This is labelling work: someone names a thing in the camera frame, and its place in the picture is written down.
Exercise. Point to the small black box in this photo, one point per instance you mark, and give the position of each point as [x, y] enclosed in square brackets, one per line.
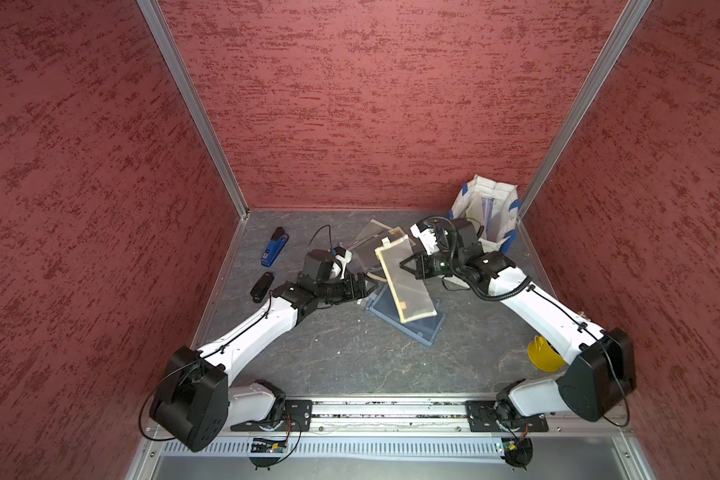
[261, 287]

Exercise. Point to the white canvas bag blue handles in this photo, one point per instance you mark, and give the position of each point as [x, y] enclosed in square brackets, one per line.
[492, 205]

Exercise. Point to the aluminium left corner post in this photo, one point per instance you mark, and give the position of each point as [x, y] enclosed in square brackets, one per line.
[160, 31]

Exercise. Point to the far yellow trimmed pouch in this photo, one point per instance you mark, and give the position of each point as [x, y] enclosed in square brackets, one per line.
[362, 248]

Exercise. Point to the aluminium corner post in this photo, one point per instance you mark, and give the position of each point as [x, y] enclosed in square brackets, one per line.
[624, 28]
[160, 31]

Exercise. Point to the dark grey mesh pouch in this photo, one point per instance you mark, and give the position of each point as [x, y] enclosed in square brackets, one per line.
[424, 331]

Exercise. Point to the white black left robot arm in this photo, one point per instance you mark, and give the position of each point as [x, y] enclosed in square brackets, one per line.
[195, 399]

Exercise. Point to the large yellow trimmed pouch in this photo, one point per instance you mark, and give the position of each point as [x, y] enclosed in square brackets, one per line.
[410, 294]

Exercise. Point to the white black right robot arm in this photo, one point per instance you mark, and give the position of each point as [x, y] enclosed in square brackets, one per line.
[600, 371]

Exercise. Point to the aluminium right corner post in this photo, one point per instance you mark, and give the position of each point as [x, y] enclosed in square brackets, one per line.
[624, 28]

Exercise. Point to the blue black stapler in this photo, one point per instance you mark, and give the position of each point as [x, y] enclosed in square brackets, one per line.
[274, 247]

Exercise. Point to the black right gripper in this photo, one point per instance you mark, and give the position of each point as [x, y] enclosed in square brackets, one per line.
[422, 270]

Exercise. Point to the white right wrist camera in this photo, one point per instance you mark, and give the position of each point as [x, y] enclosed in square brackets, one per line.
[434, 239]

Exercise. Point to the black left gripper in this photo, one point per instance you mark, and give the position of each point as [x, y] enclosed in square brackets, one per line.
[353, 291]

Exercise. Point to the aluminium front rail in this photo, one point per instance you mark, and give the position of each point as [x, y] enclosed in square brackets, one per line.
[407, 416]

